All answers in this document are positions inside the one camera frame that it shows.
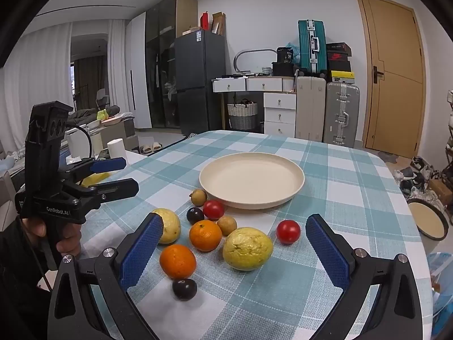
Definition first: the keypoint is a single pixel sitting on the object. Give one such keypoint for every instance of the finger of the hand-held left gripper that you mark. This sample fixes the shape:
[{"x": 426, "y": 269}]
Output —
[
  {"x": 108, "y": 164},
  {"x": 116, "y": 187}
]

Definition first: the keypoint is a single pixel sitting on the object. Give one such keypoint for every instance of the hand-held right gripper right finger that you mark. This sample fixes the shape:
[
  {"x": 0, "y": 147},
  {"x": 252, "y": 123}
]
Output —
[{"x": 327, "y": 251}]

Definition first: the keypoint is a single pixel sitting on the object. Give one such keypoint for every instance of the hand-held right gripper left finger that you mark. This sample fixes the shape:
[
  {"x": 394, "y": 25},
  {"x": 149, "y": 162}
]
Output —
[{"x": 141, "y": 251}]

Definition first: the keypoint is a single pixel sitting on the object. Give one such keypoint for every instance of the orange tangerine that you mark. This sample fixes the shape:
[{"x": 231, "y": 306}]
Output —
[
  {"x": 205, "y": 235},
  {"x": 177, "y": 261}
]

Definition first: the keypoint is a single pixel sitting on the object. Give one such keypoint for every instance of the yellow-green guava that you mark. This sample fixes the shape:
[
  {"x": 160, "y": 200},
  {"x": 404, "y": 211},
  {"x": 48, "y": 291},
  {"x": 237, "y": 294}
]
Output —
[{"x": 171, "y": 225}]

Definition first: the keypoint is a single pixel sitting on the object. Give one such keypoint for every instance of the red tomato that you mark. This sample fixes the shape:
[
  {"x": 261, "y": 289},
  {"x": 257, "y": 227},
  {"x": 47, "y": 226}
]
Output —
[
  {"x": 288, "y": 232},
  {"x": 213, "y": 209}
]

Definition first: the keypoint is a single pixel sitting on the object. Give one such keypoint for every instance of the dark purple plum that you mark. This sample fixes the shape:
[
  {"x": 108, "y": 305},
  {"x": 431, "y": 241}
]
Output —
[
  {"x": 195, "y": 215},
  {"x": 184, "y": 289}
]

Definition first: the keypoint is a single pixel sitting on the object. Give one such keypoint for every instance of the brown longan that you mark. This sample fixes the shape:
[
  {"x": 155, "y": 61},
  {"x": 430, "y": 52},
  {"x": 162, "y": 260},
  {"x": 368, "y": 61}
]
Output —
[
  {"x": 198, "y": 197},
  {"x": 227, "y": 225}
]

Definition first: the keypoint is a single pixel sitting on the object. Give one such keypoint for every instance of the yellow guava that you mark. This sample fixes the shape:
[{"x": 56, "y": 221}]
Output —
[{"x": 247, "y": 248}]

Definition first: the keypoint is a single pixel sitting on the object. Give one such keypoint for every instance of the cream round plate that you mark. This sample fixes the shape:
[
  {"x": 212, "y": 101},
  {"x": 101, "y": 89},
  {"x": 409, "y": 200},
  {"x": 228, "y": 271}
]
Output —
[{"x": 251, "y": 180}]

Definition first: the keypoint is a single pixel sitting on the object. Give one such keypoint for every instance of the person's left forearm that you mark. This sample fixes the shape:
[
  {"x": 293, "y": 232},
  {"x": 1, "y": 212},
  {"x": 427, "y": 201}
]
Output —
[{"x": 17, "y": 290}]

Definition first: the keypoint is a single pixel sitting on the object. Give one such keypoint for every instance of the person's left hand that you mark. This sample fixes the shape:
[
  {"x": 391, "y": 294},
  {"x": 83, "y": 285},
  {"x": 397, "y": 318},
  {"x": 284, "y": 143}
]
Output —
[{"x": 69, "y": 243}]

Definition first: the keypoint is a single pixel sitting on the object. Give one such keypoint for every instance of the white paper roll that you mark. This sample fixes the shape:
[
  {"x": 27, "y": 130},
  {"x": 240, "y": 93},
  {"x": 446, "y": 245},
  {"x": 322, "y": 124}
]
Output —
[{"x": 116, "y": 152}]

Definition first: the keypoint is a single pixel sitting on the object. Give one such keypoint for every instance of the yellow bag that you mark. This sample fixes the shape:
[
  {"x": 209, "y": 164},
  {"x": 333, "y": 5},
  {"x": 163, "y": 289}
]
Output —
[{"x": 97, "y": 178}]

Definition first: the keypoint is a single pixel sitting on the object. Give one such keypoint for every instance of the beige storage box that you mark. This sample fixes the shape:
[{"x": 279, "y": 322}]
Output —
[{"x": 118, "y": 132}]

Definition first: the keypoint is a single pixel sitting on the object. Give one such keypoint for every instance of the white cylindrical container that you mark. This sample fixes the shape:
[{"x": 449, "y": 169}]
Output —
[{"x": 76, "y": 143}]

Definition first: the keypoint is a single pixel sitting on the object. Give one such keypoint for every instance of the beige slipper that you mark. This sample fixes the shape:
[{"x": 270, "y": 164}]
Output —
[
  {"x": 155, "y": 146},
  {"x": 145, "y": 148}
]

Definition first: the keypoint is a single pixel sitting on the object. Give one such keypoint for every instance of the grey clothes pile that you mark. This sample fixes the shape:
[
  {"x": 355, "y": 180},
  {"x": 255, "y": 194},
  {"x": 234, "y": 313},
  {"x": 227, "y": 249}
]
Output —
[{"x": 81, "y": 115}]

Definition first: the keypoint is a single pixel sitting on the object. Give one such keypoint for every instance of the teal checked tablecloth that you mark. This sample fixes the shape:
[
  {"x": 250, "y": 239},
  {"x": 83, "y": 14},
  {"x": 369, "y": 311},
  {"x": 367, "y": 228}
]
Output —
[{"x": 336, "y": 191}]

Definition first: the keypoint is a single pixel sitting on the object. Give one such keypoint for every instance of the white office chair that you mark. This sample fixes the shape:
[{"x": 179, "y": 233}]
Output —
[{"x": 101, "y": 100}]

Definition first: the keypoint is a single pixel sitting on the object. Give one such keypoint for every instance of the white wardrobe door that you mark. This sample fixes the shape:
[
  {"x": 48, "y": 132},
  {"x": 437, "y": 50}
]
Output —
[{"x": 138, "y": 78}]

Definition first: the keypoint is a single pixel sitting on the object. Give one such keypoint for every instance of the white sheer curtain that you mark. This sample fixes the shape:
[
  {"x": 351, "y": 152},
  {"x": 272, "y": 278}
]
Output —
[{"x": 35, "y": 71}]

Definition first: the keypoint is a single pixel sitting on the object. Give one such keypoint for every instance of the round black-rimmed tray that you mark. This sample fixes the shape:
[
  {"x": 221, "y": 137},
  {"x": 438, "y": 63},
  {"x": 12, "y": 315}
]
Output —
[{"x": 426, "y": 219}]

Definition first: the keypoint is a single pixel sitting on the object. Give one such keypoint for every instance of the scattered sneakers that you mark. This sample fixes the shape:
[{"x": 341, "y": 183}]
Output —
[{"x": 414, "y": 180}]

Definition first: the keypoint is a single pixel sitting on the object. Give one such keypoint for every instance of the blue plastic bag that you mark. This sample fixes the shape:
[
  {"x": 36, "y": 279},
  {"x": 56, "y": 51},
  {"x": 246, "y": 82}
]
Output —
[{"x": 441, "y": 279}]

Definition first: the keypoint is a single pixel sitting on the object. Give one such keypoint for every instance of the brown cardboard box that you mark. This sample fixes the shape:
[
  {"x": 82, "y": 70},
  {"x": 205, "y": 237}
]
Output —
[{"x": 440, "y": 188}]

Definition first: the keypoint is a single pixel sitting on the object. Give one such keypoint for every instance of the dark glass cabinet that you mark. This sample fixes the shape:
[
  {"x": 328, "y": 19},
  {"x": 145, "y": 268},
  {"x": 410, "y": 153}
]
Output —
[{"x": 159, "y": 42}]

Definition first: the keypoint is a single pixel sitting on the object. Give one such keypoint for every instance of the black refrigerator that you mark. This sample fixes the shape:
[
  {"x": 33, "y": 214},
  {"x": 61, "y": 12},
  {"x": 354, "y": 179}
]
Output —
[{"x": 198, "y": 60}]

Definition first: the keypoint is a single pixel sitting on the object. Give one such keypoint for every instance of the silver suitcase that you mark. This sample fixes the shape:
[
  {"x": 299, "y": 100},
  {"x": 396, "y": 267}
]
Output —
[{"x": 341, "y": 113}]

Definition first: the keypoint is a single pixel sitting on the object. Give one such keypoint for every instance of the beige suitcase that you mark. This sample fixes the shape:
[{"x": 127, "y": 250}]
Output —
[{"x": 310, "y": 109}]

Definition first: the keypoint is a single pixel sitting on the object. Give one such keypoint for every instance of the woven laundry basket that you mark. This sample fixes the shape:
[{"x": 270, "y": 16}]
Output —
[{"x": 242, "y": 115}]

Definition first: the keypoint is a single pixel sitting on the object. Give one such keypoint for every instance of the white drawer cabinet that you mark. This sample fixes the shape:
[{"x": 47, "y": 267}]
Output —
[{"x": 279, "y": 113}]

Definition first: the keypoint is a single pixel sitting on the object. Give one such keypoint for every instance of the white desk with drawers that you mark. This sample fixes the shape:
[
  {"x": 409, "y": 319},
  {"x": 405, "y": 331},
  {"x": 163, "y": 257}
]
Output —
[{"x": 244, "y": 84}]

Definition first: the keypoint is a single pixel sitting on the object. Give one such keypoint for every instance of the arched mirror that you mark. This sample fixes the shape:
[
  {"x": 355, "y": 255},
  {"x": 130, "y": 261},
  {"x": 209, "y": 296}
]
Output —
[{"x": 237, "y": 58}]

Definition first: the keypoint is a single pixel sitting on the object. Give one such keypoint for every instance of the yellow and black shoe box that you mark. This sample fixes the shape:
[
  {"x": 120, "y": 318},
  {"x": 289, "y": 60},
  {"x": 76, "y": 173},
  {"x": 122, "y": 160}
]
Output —
[{"x": 343, "y": 77}]

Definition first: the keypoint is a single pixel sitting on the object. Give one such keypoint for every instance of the open cardboard box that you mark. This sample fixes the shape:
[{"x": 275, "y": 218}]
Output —
[{"x": 218, "y": 24}]

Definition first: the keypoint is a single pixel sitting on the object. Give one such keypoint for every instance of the white slatted basket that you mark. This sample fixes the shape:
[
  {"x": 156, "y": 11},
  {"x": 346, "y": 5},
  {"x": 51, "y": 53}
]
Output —
[{"x": 263, "y": 70}]

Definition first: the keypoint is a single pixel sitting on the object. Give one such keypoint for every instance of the plain black shoe box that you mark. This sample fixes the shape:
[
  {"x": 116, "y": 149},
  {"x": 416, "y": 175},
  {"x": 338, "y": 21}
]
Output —
[{"x": 339, "y": 66}]

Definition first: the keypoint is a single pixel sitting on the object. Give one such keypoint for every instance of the wooden door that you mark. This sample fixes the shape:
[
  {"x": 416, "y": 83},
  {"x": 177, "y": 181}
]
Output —
[{"x": 396, "y": 78}]

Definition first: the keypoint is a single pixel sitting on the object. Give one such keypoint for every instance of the black storage box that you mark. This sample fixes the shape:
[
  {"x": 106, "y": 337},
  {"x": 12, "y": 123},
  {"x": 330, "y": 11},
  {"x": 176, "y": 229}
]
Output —
[{"x": 283, "y": 69}]

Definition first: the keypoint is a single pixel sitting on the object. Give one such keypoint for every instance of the black shoe box red logo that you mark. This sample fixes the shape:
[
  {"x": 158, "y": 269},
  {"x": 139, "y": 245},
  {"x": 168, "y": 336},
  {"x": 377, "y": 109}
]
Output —
[{"x": 338, "y": 56}]

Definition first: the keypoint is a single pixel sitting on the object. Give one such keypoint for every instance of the black bag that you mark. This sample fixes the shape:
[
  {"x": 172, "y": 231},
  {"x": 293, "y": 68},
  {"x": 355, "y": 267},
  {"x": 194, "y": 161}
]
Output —
[{"x": 285, "y": 55}]

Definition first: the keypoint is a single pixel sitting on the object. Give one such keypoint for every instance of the teal suitcase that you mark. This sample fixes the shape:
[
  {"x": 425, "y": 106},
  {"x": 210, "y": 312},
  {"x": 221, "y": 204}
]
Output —
[{"x": 311, "y": 47}]

